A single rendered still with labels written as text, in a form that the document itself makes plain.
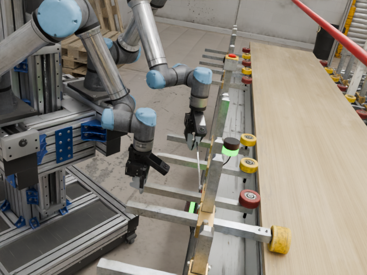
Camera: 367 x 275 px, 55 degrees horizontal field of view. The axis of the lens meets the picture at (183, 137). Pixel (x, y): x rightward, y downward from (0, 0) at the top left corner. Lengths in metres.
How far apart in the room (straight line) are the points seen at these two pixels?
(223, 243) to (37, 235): 1.07
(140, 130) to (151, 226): 1.33
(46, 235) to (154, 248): 0.67
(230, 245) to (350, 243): 0.49
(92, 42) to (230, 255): 0.99
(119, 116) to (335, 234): 0.86
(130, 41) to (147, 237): 1.29
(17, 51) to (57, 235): 1.18
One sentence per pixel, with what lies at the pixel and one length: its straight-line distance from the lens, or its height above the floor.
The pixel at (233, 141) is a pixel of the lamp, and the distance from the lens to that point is 1.30.
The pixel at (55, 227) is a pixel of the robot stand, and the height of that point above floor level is 0.21.
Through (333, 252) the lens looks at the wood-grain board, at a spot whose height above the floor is 0.90.
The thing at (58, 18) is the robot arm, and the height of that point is 1.47.
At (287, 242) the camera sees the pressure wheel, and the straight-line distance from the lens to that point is 1.15.
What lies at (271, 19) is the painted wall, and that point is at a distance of 9.11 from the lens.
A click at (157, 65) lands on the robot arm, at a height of 1.29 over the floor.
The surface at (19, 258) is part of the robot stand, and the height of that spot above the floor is 0.21.
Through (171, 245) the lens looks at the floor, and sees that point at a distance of 2.39.
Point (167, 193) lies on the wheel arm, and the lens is 1.39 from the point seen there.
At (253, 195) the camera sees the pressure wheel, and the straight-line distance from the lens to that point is 1.39.
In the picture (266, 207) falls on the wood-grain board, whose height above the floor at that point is 0.90.
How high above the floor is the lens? 1.70
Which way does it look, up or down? 28 degrees down
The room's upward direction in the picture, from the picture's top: 9 degrees clockwise
